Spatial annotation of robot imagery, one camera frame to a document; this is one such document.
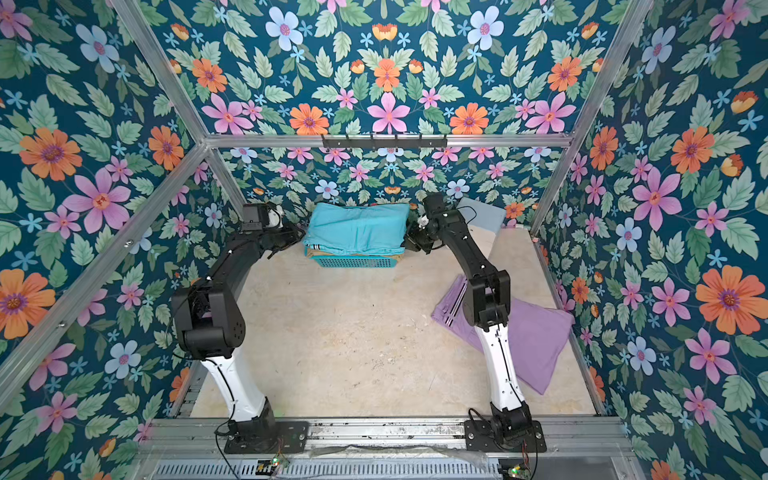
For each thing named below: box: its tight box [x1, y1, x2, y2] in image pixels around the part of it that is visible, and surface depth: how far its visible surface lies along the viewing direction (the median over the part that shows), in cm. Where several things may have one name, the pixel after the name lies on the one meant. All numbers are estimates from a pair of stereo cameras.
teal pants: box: [303, 202, 410, 254], surface depth 103 cm
